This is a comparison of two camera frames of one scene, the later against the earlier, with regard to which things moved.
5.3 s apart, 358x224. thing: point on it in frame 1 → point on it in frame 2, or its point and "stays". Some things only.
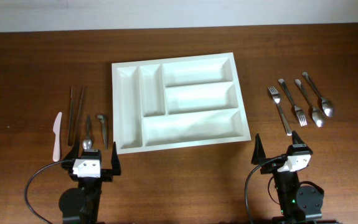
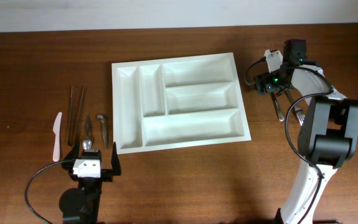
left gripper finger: [74, 152] stays
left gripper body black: [106, 175] stays
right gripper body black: [271, 166] → [271, 81]
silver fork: [298, 111] stays
